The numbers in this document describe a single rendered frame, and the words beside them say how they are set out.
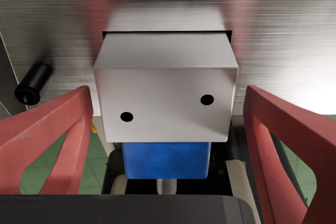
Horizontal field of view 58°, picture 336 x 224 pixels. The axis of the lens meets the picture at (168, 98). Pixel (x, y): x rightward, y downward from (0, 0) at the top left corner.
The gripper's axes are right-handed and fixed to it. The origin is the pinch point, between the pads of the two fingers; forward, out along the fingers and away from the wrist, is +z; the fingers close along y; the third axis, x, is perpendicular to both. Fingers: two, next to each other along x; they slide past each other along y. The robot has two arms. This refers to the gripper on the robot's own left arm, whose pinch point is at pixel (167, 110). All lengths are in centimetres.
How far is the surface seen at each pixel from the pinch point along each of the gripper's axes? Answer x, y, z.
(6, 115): 4.7, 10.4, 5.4
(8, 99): 4.0, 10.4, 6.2
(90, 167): 108, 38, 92
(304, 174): 114, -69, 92
